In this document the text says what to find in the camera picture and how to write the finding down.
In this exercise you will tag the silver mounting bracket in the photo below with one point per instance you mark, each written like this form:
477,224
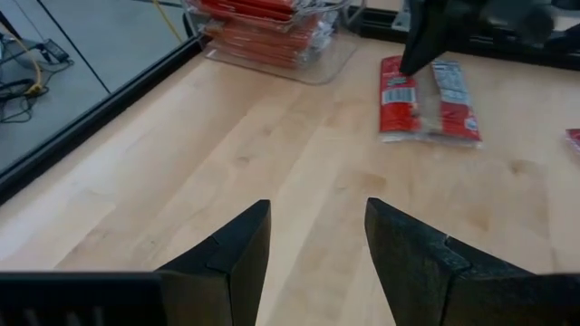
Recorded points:
401,22

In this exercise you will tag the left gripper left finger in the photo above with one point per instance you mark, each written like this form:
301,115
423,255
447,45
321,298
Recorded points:
217,280

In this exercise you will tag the clear plastic basket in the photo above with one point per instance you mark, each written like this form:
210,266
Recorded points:
326,72

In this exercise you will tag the black metal table frame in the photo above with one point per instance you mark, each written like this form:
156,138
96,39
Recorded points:
90,120

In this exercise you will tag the black power adapter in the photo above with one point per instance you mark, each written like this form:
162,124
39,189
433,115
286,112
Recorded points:
55,50

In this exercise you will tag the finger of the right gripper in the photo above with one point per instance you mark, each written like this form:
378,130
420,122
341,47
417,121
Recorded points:
426,31

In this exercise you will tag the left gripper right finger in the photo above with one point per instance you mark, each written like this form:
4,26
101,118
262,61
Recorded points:
430,280

